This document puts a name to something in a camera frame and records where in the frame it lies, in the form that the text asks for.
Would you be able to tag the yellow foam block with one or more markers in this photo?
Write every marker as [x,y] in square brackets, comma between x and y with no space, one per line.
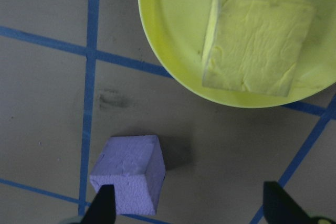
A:
[254,43]

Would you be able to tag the purple foam block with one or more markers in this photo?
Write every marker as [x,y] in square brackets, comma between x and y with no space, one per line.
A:
[126,161]

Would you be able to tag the yellow plate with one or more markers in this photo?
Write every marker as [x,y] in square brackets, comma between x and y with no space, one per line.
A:
[170,24]

